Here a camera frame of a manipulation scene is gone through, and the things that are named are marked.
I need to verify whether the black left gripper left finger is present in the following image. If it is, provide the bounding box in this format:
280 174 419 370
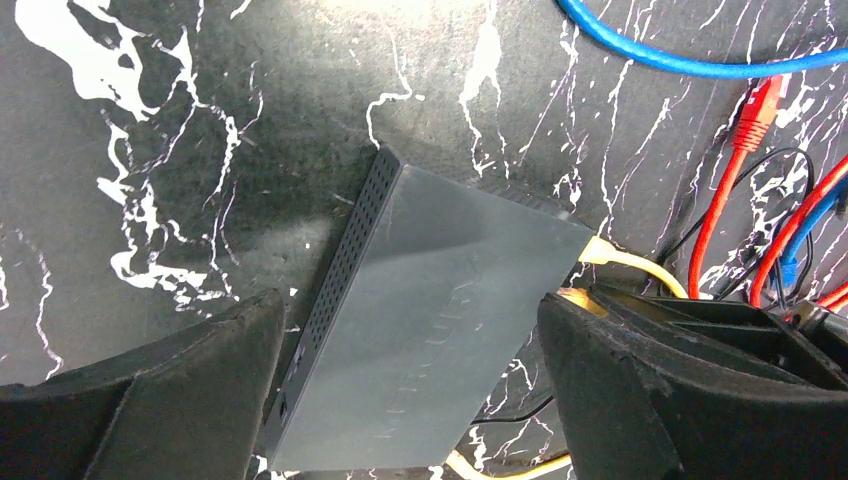
1 290 287 479

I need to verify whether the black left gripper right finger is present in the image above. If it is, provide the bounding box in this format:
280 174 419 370
537 295 847 479

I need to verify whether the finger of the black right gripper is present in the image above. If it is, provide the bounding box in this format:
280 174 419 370
589 284 847 391

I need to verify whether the yellow ethernet cable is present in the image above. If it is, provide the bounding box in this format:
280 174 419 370
445 235 690 480

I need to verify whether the black network switch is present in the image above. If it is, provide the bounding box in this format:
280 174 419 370
261 146 592 472

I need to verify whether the thin black power cable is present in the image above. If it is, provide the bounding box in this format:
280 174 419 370
470 146 816 425

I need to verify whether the red ethernet cable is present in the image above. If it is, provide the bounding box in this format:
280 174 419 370
687 74 848 309

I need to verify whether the blue ethernet cable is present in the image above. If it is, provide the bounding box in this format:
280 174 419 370
555 0 848 81

